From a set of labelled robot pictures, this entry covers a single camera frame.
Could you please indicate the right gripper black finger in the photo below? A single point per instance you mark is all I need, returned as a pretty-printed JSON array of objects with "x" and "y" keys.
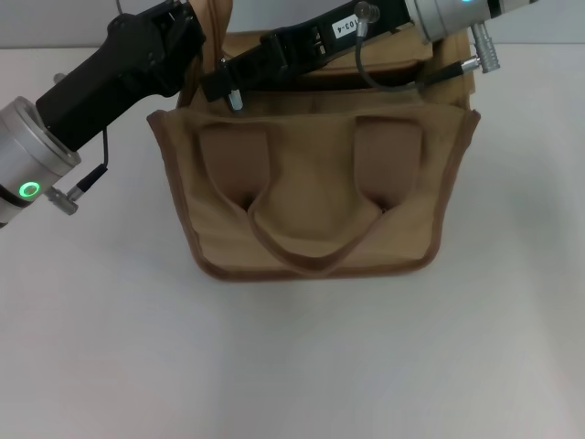
[{"x": 224, "y": 82}]

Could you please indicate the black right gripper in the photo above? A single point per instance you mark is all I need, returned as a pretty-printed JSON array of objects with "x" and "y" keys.
[{"x": 384, "y": 16}]

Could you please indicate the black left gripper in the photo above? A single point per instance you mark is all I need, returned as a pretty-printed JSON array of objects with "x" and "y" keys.
[{"x": 91, "y": 91}]

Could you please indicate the silver zipper pull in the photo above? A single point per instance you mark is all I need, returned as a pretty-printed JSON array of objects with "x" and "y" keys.
[{"x": 235, "y": 100}]

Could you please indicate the khaki canvas food bag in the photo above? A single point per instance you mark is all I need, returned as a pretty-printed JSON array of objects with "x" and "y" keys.
[{"x": 320, "y": 183}]

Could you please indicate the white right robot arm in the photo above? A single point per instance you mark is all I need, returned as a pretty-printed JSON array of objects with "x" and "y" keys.
[{"x": 439, "y": 18}]

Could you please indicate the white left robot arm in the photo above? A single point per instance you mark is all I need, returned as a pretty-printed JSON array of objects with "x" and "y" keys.
[{"x": 27, "y": 151}]

